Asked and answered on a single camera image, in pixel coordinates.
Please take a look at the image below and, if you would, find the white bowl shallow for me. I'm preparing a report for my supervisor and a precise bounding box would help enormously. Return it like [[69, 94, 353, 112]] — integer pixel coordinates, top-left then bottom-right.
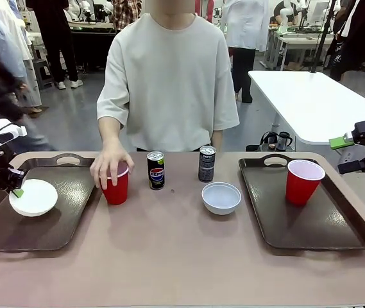
[[8, 179, 58, 218]]

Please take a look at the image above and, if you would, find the red plastic cup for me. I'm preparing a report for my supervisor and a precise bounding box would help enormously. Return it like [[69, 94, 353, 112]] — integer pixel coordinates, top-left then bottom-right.
[[100, 161, 130, 206], [285, 159, 327, 207]]

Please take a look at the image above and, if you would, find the person's right forearm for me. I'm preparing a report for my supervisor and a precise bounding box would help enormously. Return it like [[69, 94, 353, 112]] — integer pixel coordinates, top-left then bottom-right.
[[98, 114, 124, 155]]

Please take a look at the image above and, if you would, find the person's left forearm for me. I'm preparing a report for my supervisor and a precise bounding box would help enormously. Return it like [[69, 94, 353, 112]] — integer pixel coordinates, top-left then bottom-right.
[[210, 129, 224, 152]]

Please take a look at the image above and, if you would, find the person's right hand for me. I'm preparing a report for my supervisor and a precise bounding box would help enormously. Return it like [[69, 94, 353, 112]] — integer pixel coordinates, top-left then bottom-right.
[[89, 150, 135, 190]]

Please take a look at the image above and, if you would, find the dark brown plastic tray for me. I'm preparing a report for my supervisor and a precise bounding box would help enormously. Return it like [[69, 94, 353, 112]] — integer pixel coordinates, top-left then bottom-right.
[[0, 153, 101, 252], [238, 153, 365, 251]]

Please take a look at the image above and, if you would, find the white table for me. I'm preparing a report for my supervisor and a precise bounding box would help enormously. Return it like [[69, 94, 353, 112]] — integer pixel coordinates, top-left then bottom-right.
[[247, 71, 365, 145]]

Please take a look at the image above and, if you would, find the black kettle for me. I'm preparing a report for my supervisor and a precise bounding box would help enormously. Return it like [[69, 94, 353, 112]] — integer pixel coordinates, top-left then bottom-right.
[[275, 131, 294, 151]]

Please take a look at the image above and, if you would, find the bystander in black jacket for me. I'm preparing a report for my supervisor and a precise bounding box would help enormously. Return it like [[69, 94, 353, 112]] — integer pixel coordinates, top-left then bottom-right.
[[325, 0, 365, 83]]

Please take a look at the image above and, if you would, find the white workbench desk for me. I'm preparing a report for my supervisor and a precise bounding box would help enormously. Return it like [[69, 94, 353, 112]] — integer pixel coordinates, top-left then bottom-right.
[[266, 27, 335, 71]]

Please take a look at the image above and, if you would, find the black stand pole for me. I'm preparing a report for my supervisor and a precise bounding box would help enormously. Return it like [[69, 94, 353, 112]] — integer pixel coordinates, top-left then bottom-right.
[[309, 0, 337, 74]]

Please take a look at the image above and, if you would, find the grey step stool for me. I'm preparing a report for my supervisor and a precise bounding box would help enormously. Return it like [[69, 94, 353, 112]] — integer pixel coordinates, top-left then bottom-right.
[[30, 41, 56, 90]]

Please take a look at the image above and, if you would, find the white bowl deep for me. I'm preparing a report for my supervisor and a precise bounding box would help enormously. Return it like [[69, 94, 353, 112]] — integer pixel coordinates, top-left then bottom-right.
[[201, 182, 242, 216]]

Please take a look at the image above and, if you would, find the black can grey pattern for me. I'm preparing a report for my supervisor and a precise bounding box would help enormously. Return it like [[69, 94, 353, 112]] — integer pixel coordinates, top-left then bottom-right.
[[198, 145, 217, 184]]

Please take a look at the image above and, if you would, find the bystander in white shirt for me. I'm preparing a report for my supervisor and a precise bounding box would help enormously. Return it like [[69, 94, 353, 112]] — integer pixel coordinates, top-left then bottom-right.
[[221, 0, 270, 104]]

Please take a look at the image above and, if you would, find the black Pepsi can blue logo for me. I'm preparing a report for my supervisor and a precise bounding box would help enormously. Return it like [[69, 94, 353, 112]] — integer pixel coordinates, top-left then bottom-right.
[[146, 151, 166, 191]]

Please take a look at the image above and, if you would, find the bystander in black trousers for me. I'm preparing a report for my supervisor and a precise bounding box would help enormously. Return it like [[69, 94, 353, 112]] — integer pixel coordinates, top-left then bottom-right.
[[24, 0, 84, 90]]

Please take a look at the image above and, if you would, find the person in beige t-shirt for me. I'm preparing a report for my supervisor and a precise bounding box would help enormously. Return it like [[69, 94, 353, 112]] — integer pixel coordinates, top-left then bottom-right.
[[96, 0, 241, 152]]

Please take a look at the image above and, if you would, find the bystander in plaid shirt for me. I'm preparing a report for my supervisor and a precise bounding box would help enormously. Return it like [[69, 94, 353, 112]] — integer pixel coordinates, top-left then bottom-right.
[[110, 0, 144, 33]]

